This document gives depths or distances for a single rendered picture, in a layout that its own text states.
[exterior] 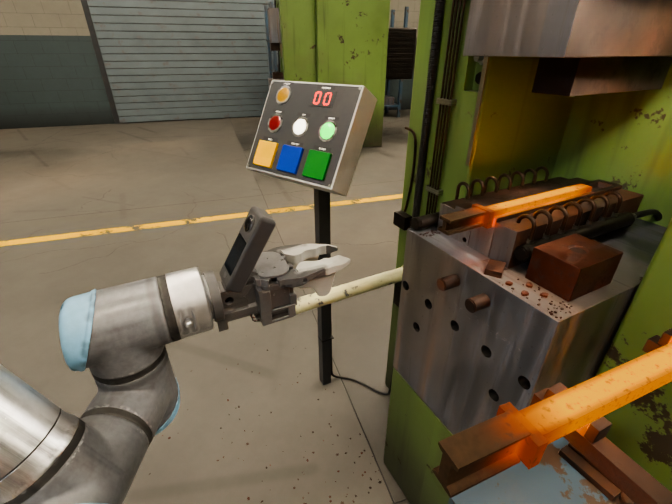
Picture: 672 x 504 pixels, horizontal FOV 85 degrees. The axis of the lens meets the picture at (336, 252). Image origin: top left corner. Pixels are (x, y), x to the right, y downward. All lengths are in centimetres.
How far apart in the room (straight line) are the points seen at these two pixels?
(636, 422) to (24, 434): 93
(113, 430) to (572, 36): 78
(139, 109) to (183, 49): 145
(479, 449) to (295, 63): 531
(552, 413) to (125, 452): 46
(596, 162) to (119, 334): 112
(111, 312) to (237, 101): 816
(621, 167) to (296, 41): 474
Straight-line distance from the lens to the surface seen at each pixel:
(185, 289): 50
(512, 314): 71
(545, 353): 70
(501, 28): 75
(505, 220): 78
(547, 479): 74
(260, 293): 52
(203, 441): 162
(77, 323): 51
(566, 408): 45
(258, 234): 49
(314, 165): 101
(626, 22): 79
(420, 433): 115
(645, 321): 84
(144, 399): 56
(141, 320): 50
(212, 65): 851
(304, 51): 550
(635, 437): 96
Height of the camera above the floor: 128
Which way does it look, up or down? 29 degrees down
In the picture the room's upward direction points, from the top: straight up
